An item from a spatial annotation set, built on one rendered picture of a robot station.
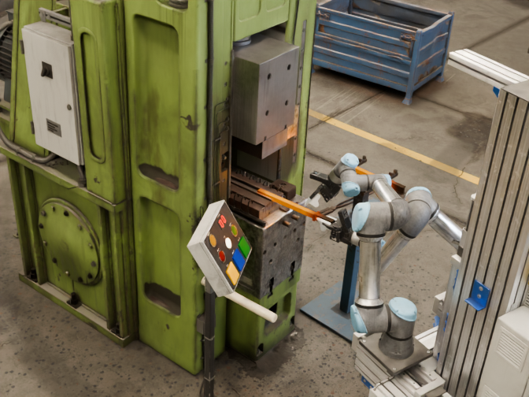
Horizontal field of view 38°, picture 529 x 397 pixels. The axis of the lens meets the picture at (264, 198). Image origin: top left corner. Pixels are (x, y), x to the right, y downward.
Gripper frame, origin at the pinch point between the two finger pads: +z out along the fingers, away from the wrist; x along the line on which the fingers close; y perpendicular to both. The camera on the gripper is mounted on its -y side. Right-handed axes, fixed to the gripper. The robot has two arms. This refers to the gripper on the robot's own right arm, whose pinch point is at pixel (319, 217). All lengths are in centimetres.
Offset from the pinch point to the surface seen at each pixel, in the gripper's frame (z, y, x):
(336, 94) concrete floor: 190, 100, 320
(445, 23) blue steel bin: 130, 38, 410
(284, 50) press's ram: 29, -76, 3
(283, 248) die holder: 22.0, 30.6, 2.6
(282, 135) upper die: 27.3, -33.5, 3.3
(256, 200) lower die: 33.8, 1.1, -7.1
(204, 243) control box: 10, -19, -72
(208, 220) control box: 21, -18, -58
